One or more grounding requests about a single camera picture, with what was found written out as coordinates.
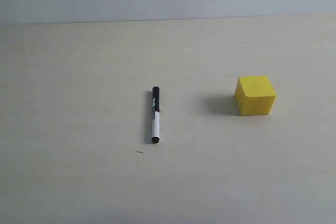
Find yellow foam cube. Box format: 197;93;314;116
234;76;277;116

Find black and white marker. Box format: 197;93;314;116
151;87;160;144

